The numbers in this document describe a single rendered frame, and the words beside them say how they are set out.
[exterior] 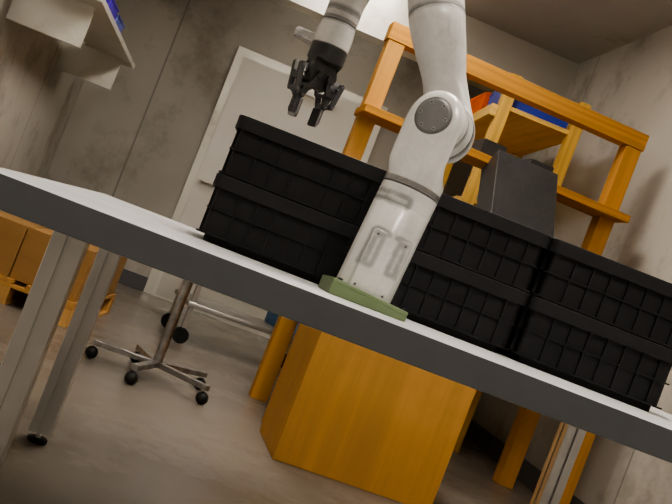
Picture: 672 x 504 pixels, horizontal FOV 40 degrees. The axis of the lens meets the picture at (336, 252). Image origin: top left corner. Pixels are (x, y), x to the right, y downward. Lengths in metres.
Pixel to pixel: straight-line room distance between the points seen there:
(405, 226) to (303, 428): 2.19
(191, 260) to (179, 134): 6.73
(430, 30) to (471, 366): 0.59
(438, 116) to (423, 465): 2.39
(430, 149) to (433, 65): 0.17
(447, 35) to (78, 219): 0.68
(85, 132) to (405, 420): 4.91
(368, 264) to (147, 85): 6.58
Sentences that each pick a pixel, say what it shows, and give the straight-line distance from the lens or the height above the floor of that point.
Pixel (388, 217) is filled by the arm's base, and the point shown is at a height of 0.84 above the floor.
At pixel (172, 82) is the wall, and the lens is 7.88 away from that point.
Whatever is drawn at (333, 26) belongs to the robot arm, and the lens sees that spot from 1.88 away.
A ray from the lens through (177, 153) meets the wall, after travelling 7.82.
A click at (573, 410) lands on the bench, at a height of 0.68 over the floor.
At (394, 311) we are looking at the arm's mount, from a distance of 1.38.
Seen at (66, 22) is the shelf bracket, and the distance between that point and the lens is 5.12.
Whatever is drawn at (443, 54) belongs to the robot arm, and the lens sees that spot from 1.52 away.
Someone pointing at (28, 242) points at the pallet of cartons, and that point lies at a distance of 4.78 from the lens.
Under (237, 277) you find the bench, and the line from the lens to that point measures 1.11.
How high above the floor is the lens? 0.74
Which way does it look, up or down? 1 degrees up
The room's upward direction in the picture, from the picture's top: 21 degrees clockwise
